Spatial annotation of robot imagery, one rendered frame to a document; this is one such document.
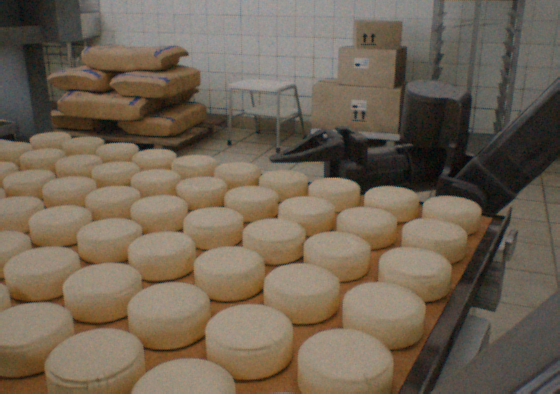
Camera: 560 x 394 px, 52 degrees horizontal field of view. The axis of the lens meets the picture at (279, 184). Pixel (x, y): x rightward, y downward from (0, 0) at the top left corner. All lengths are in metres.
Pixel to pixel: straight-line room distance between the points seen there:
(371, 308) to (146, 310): 0.13
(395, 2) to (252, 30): 1.12
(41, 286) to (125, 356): 0.12
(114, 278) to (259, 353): 0.13
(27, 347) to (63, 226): 0.17
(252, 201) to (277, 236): 0.08
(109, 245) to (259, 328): 0.17
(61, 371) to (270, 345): 0.11
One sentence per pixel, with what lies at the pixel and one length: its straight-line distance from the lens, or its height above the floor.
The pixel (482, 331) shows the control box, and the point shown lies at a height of 0.84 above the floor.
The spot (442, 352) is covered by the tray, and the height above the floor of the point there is 0.91.
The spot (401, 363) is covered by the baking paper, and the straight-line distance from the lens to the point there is 0.35.
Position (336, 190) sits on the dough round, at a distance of 0.55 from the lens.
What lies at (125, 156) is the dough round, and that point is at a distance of 0.70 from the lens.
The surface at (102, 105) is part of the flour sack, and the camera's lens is 4.15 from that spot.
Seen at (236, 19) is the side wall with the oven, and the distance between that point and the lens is 4.69.
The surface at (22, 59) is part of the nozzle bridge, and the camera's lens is 1.11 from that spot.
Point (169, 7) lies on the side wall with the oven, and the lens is 4.97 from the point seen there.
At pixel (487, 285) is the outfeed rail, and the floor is 0.86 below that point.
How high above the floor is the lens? 1.10
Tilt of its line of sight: 19 degrees down
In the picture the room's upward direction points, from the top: straight up
